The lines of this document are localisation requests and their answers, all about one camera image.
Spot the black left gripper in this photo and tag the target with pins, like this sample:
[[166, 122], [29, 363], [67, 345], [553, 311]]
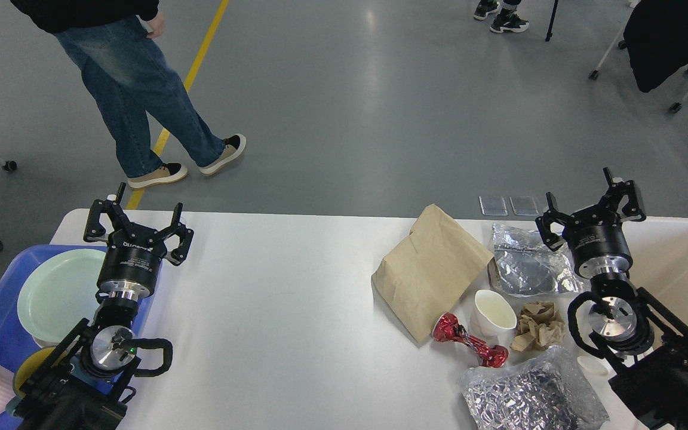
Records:
[[132, 263]]

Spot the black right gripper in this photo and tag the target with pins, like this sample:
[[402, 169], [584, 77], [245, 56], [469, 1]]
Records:
[[598, 245]]

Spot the light green plate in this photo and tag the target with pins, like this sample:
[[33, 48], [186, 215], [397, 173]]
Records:
[[59, 291]]

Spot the brown paper bag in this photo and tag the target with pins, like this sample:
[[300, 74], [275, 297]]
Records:
[[429, 270]]

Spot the dark teal mug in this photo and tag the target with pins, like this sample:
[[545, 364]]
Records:
[[30, 367]]

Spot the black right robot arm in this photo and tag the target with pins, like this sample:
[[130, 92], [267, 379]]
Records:
[[641, 339]]

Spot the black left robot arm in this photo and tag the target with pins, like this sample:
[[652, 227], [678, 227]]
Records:
[[84, 382]]

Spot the beige plastic bin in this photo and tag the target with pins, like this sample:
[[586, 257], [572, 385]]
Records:
[[659, 248]]

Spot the crumpled brown paper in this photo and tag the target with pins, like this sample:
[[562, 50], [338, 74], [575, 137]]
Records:
[[540, 325]]

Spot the white paper cup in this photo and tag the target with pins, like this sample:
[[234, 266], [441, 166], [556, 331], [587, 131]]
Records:
[[492, 313]]

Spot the white lid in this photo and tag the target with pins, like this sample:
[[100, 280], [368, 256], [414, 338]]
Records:
[[593, 366]]

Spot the pink plate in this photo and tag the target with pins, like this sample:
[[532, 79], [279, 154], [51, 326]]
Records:
[[44, 343]]

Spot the crumpled silver foil bag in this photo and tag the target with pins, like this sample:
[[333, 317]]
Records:
[[545, 392]]

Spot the red foil wrapper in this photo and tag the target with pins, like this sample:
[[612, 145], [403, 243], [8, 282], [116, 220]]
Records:
[[448, 329]]

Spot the person in black and jeans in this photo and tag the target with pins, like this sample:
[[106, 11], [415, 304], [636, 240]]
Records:
[[113, 45]]

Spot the blue plastic tray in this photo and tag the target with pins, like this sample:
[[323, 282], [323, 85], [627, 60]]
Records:
[[15, 342]]

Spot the black jacket on chair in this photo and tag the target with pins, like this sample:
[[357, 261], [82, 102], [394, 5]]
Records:
[[656, 40]]

